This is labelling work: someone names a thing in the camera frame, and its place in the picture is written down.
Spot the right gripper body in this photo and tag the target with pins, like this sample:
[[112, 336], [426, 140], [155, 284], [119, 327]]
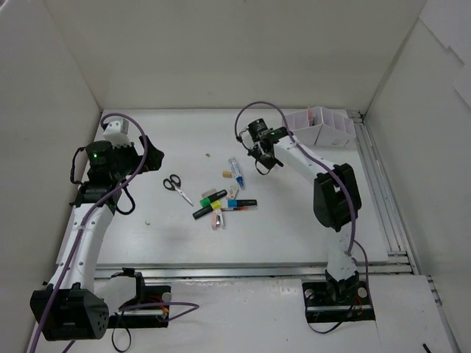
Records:
[[265, 157]]

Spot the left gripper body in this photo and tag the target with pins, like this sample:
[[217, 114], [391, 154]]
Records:
[[139, 159]]

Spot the clear blue glue bottle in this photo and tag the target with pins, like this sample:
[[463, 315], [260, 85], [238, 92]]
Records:
[[237, 172]]

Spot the blue cap black marker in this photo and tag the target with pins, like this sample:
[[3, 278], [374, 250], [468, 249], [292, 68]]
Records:
[[242, 203]]

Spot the purple cap black pen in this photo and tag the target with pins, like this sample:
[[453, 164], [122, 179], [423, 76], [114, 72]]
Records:
[[311, 111]]

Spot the orange cap white marker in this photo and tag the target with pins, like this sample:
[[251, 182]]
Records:
[[235, 209]]

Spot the yellow cap black highlighter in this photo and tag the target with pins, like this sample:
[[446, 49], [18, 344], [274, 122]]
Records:
[[207, 209]]

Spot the green cap black highlighter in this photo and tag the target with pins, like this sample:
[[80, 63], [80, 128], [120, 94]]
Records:
[[213, 197]]

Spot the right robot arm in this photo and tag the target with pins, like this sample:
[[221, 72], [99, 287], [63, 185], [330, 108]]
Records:
[[336, 198]]

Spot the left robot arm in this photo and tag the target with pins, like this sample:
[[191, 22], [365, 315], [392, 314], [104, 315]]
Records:
[[68, 308]]

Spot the white staples box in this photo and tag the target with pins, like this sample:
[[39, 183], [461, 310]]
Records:
[[233, 192]]

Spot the white desk organizer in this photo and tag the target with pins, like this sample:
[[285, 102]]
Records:
[[333, 128]]

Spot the white dirty eraser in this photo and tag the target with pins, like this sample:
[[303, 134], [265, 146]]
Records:
[[208, 193]]

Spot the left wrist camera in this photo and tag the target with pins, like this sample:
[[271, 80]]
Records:
[[116, 133]]

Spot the black handled scissors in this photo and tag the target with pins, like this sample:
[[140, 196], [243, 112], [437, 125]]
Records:
[[173, 183]]

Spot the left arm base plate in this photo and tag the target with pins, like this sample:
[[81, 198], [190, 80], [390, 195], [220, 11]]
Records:
[[145, 312]]

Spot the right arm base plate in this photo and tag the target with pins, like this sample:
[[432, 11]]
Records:
[[323, 306]]

